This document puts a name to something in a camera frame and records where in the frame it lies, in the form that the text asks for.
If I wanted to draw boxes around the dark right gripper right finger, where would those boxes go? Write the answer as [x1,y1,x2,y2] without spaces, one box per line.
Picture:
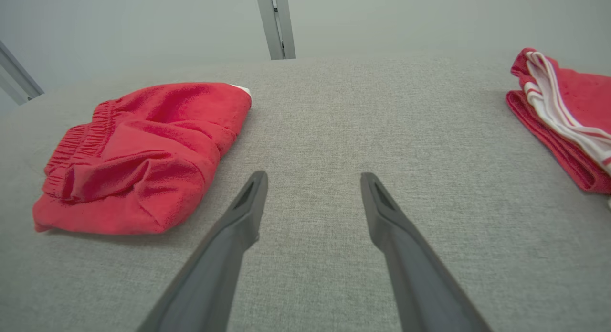
[360,172,492,332]

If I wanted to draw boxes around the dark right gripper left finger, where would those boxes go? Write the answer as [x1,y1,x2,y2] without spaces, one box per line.
[136,171,269,332]

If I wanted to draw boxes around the red shorts with white stripes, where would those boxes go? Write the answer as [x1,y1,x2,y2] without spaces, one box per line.
[32,82,253,236]

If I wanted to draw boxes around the red jersey with white trim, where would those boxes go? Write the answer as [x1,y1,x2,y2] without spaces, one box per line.
[506,48,611,209]

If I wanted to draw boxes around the grey fabric sofa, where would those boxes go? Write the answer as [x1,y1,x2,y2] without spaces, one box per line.
[0,50,611,332]

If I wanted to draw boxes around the grey aluminium frame post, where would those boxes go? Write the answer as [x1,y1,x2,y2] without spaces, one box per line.
[0,40,45,106]
[254,0,296,60]

